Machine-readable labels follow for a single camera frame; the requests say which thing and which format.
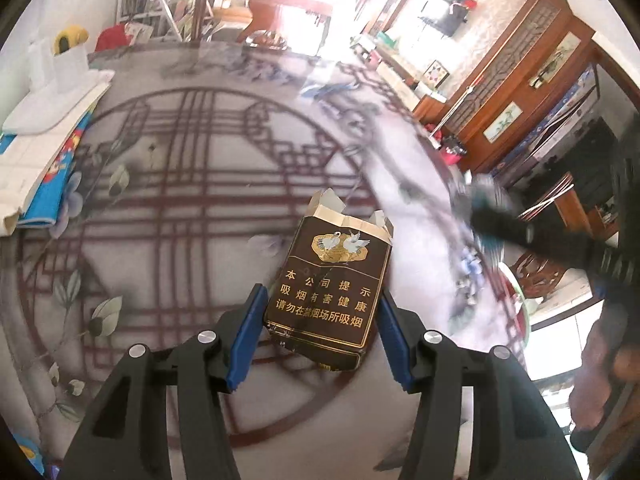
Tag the brown dish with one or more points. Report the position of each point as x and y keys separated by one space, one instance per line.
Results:
x=267 y=40

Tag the brown cigarette box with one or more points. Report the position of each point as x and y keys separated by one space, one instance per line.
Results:
x=325 y=300

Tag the person's right forearm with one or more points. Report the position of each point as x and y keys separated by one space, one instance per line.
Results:
x=610 y=452

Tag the white plastic container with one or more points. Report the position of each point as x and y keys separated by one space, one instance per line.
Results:
x=55 y=95

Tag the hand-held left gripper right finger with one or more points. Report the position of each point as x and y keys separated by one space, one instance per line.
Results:
x=395 y=345

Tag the wall television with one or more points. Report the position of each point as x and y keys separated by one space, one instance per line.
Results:
x=445 y=12

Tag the red bucket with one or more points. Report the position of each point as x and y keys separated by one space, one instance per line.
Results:
x=453 y=152

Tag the framed geometric pattern picture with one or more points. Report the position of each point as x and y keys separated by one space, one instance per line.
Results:
x=436 y=75

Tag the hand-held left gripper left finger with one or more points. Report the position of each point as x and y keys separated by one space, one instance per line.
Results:
x=245 y=340

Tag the small bamboo wall painting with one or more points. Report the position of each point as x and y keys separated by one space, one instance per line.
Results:
x=501 y=122

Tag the yellow round toy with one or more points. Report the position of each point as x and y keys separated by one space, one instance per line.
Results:
x=70 y=37

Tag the person's right hand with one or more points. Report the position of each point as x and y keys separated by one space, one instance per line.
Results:
x=595 y=370

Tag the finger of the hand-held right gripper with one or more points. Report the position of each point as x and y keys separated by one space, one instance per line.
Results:
x=530 y=235

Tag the blue plastic toy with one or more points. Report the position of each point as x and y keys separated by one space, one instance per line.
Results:
x=30 y=455

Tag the green tissue box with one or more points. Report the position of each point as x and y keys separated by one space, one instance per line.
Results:
x=387 y=38

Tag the white plastic bag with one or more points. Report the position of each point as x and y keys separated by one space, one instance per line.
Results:
x=137 y=32

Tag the blue children's book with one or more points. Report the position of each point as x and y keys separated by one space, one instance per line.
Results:
x=55 y=185

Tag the red bag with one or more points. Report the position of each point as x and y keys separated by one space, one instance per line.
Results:
x=114 y=37

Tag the wooden television cabinet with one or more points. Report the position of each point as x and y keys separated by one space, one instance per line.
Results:
x=400 y=67

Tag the blue door poster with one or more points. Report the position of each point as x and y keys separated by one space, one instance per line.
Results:
x=565 y=110

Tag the mop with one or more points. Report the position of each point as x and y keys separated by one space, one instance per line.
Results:
x=452 y=110

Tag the wooden dining chair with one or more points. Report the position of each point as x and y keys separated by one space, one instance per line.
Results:
x=280 y=5

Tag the stack of white papers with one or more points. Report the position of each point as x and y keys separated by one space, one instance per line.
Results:
x=30 y=170

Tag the long wall scroll painting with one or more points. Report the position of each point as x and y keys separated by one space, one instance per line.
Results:
x=557 y=57

